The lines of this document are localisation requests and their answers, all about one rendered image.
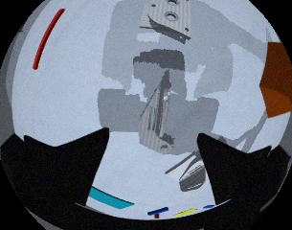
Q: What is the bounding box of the blue rectangular bar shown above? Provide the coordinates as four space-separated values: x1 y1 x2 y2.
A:
148 207 168 216

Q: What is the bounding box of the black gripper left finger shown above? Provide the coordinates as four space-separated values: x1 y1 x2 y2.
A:
23 127 110 207

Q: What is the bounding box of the teal flat rectangular plate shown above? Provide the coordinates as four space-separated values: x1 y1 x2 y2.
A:
89 187 134 210

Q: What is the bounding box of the red thin bar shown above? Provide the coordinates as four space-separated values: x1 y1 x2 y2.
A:
32 9 64 70

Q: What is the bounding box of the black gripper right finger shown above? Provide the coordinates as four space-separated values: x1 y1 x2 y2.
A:
196 133 272 206

